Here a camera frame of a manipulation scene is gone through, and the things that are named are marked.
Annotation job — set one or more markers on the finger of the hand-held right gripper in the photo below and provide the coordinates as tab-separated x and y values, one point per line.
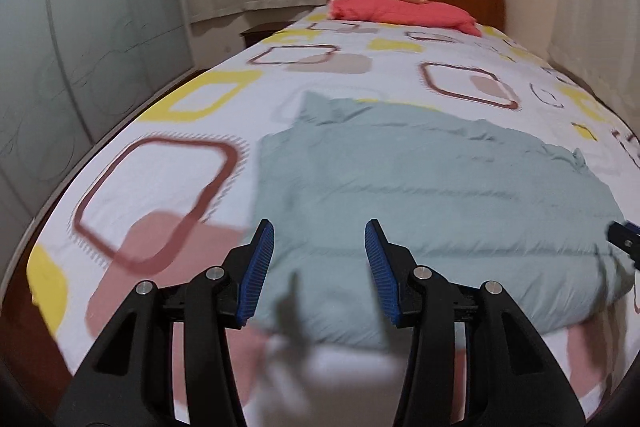
626	236

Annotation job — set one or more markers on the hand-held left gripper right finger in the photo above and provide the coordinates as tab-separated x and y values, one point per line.
382	272

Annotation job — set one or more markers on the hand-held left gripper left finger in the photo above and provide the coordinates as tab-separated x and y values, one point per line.
256	272

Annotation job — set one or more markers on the light green puffer jacket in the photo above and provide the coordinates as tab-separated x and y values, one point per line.
425	187

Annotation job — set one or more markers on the bed with patterned sheet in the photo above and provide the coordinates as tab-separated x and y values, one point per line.
160	177

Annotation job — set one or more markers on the dark wooden nightstand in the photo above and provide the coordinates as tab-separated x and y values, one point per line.
260	34

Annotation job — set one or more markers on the pink pillow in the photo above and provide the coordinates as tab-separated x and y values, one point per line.
405	12

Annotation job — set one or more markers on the frosted glass wardrobe doors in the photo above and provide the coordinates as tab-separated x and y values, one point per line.
85	57

